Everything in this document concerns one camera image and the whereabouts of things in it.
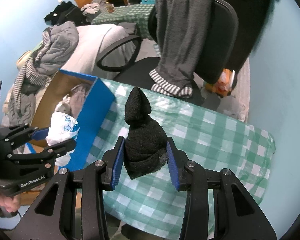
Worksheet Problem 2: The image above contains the white knotted plastic bag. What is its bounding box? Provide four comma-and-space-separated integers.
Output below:
45, 111, 80, 167

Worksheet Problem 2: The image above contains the black knit beanie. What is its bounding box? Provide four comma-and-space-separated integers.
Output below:
124, 87, 167, 179

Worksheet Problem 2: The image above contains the person's left hand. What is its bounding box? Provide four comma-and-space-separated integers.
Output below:
0, 193, 21, 213

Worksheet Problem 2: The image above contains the blue cardboard box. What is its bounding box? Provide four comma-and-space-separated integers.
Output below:
31, 70, 115, 171

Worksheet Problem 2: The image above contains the green checkered tablecloth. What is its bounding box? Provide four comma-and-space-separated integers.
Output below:
86, 79, 276, 239

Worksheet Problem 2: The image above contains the grey quilted jacket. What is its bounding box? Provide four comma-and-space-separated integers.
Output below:
7, 21, 79, 125

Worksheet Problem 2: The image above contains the orange plastic bag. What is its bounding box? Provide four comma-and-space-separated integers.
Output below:
204, 69, 235, 98

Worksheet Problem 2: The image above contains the black clothes pile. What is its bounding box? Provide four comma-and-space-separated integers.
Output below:
44, 2, 90, 26

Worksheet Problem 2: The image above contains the black office chair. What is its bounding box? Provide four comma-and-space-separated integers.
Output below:
96, 0, 238, 105

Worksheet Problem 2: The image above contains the far green checkered table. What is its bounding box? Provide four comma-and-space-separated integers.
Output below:
91, 4, 154, 40

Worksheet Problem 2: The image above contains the dark grey hanging sweater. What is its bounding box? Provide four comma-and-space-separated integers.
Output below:
149, 0, 215, 98

